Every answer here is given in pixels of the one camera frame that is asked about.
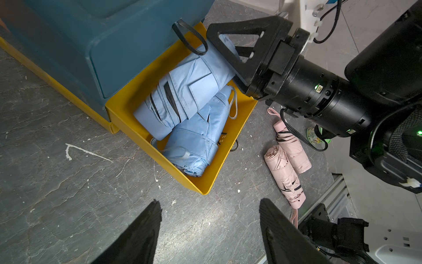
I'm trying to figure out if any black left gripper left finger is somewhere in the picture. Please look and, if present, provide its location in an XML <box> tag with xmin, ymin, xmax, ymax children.
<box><xmin>93</xmin><ymin>200</ymin><xmax>162</xmax><ymax>264</ymax></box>

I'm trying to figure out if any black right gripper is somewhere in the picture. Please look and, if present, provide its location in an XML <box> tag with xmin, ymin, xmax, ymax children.
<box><xmin>207</xmin><ymin>16</ymin><xmax>373</xmax><ymax>138</ymax></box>

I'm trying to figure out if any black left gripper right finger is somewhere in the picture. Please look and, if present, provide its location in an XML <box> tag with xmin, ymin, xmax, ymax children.
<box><xmin>259</xmin><ymin>198</ymin><xmax>330</xmax><ymax>264</ymax></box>

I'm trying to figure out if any blue umbrella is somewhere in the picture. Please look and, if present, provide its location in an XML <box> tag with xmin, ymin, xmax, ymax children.
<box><xmin>134</xmin><ymin>41</ymin><xmax>235</xmax><ymax>140</ymax></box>
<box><xmin>162</xmin><ymin>85</ymin><xmax>237</xmax><ymax>177</ymax></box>

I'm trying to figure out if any teal and yellow drawer box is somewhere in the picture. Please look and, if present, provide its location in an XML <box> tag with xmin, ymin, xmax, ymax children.
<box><xmin>1</xmin><ymin>1</ymin><xmax>257</xmax><ymax>195</ymax></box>

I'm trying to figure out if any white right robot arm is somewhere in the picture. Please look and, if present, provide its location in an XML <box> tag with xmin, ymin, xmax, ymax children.
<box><xmin>207</xmin><ymin>1</ymin><xmax>422</xmax><ymax>194</ymax></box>

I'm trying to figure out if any pink folded umbrella front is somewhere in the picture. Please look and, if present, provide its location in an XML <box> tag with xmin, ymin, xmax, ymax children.
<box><xmin>264</xmin><ymin>145</ymin><xmax>306</xmax><ymax>228</ymax></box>

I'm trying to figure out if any pink folded umbrella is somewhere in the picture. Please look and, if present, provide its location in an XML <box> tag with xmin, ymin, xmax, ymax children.
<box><xmin>264</xmin><ymin>145</ymin><xmax>306</xmax><ymax>228</ymax></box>
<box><xmin>267</xmin><ymin>107</ymin><xmax>312</xmax><ymax>174</ymax></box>

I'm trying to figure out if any pink folded umbrella rear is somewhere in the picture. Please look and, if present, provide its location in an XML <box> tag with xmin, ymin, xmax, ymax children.
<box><xmin>267</xmin><ymin>107</ymin><xmax>312</xmax><ymax>174</ymax></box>

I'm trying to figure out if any green round object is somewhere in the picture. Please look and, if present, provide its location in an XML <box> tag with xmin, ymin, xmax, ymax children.
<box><xmin>306</xmin><ymin>127</ymin><xmax>324</xmax><ymax>148</ymax></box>

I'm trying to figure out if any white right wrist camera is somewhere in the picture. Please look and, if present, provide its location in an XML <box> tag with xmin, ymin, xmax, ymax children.
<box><xmin>279</xmin><ymin>0</ymin><xmax>337</xmax><ymax>43</ymax></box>

